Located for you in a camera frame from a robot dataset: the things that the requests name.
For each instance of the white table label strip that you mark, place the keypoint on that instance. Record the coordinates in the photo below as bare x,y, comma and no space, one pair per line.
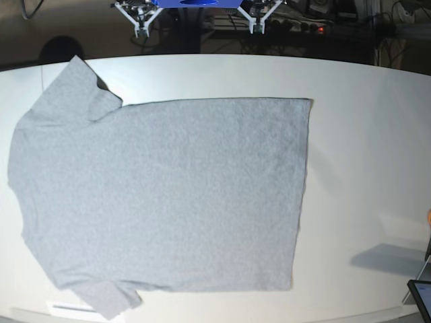
58,306

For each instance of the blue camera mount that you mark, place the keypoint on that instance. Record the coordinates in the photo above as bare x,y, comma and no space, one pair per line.
198,3

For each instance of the black power strip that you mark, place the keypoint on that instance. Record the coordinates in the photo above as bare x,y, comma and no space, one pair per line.
300,26

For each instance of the grey T-shirt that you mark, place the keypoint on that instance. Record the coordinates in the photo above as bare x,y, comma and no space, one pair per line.
183,195

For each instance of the black tablet device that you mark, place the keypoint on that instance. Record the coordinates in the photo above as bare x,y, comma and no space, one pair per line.
420,291

